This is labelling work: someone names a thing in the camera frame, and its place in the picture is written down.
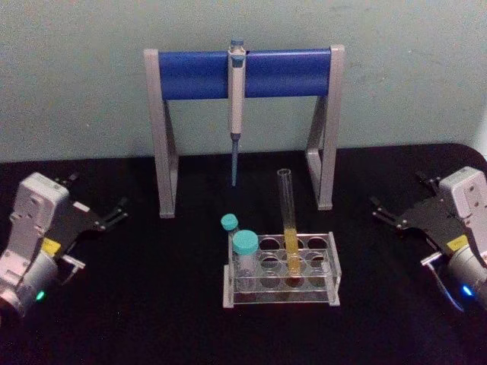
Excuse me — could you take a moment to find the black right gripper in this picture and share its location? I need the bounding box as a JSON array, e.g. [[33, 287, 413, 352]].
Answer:
[[368, 170, 469, 252]]

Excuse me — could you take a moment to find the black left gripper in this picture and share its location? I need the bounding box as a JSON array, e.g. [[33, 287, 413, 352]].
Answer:
[[40, 172, 129, 264]]

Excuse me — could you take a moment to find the clear acrylic tube rack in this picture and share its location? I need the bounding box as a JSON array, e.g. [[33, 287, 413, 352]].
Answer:
[[222, 231, 341, 309]]

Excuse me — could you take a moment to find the glass tube with yellow liquid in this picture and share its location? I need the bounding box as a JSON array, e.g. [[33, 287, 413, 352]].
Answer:
[[277, 168, 302, 281]]

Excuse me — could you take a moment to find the small teal capped tube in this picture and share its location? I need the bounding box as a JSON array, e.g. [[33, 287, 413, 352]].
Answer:
[[220, 213, 240, 244]]

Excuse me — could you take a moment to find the black table cloth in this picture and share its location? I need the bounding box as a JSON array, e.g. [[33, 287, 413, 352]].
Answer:
[[0, 142, 487, 365]]

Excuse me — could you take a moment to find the blue pipette tip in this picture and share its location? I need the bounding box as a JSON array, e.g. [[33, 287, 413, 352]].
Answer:
[[231, 134, 241, 188]]

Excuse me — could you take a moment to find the grey stand with blue bar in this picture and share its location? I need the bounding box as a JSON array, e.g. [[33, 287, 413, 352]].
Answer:
[[143, 44, 346, 219]]

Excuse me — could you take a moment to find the large teal capped tube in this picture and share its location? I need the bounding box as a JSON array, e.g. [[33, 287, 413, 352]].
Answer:
[[231, 229, 260, 284]]

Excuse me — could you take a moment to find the white and blue pipette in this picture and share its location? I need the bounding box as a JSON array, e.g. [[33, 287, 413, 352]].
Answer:
[[227, 37, 247, 142]]

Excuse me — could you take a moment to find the thin grey wrist cable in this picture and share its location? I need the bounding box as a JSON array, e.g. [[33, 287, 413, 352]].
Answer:
[[432, 262, 465, 313], [61, 262, 83, 287]]

